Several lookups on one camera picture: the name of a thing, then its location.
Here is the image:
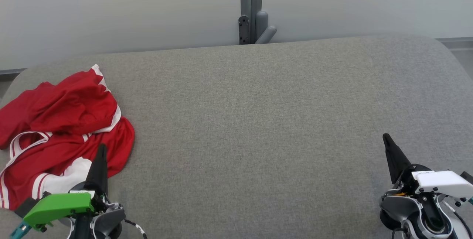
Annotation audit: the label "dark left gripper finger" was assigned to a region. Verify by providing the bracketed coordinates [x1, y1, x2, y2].
[84, 144, 109, 195]

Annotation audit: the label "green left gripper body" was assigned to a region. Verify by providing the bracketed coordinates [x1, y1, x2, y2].
[23, 182, 109, 229]

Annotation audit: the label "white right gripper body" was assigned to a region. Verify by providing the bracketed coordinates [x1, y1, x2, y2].
[395, 164, 473, 199]

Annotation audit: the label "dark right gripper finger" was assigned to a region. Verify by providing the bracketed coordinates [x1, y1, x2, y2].
[382, 133, 412, 185]

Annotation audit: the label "red jersey with white sleeves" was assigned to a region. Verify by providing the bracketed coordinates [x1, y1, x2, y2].
[0, 116, 136, 211]

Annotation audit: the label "red shorts with white stripe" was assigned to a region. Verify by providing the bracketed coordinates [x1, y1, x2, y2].
[0, 64, 122, 149]

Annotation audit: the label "grey fabric sofa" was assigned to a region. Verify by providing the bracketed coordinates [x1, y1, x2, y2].
[0, 34, 473, 239]

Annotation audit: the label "left camera cable teal connector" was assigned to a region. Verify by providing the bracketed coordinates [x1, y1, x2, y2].
[9, 221, 32, 239]

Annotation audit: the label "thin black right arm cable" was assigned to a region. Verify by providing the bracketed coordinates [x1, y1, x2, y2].
[442, 197, 473, 239]

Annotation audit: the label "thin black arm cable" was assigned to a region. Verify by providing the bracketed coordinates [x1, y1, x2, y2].
[442, 197, 473, 239]
[124, 218, 148, 239]

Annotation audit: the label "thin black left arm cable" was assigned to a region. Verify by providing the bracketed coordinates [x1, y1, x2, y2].
[124, 218, 148, 239]

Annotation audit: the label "dark grey post bracket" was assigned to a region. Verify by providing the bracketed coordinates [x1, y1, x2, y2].
[238, 15, 251, 45]

